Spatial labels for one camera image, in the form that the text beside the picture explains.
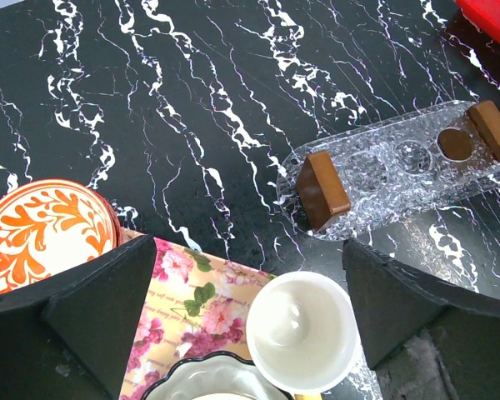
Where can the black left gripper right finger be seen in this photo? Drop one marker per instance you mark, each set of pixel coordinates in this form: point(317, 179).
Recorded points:
point(424, 337)

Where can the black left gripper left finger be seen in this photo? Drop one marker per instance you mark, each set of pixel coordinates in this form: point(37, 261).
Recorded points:
point(70, 336)

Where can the clear holder with wooden ends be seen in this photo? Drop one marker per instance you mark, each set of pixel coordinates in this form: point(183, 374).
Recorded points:
point(322, 194)

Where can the floral serving tray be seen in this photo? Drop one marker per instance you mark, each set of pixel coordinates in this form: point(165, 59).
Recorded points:
point(196, 304)

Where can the clear glass oval tray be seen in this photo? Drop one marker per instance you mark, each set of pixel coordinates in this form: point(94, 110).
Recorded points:
point(401, 166)

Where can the cream and yellow mug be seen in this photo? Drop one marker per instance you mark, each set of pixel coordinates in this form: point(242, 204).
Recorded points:
point(302, 334)

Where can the white scalloped bowl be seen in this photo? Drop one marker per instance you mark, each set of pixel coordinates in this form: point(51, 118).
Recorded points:
point(217, 375)

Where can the red plastic compartment bin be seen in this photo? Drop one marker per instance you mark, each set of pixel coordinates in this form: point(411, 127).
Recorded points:
point(485, 14)

